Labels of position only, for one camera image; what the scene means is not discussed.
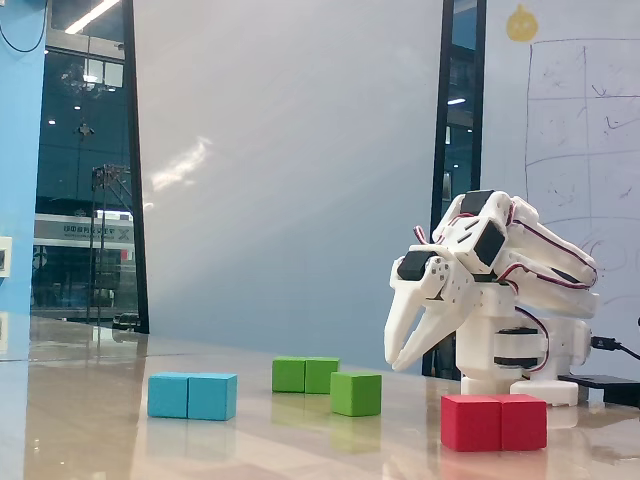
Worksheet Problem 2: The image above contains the long blue block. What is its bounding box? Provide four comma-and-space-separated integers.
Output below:
147, 372, 239, 422

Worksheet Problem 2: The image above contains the black plug cable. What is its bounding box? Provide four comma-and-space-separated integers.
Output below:
589, 335, 640, 361

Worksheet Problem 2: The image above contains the flat black device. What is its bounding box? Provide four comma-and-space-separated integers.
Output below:
557, 372, 640, 409

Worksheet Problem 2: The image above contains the long red block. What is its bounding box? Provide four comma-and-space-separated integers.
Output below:
440, 393, 549, 453

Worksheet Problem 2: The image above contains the black window frame post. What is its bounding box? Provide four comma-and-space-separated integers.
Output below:
422, 0, 487, 379
121, 0, 151, 335

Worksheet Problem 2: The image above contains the white wall socket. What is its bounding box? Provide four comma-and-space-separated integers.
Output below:
0, 235, 14, 282

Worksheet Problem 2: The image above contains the whiteboard with marker drawings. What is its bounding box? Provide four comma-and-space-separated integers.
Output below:
479, 0, 640, 346

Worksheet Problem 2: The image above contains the small green cube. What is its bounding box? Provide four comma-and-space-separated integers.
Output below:
330, 371, 383, 418

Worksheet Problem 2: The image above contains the dark tripod stand outside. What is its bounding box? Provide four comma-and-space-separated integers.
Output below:
86, 162, 135, 326

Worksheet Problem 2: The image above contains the long green block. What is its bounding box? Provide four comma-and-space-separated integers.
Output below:
271, 355, 341, 395

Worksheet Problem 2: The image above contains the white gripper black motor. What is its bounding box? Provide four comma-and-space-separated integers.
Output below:
383, 244, 477, 372

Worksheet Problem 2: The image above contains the thin black hanging cable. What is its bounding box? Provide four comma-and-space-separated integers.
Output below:
0, 0, 52, 53

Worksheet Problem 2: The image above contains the yellow round sticker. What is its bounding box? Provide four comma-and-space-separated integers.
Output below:
505, 3, 541, 43

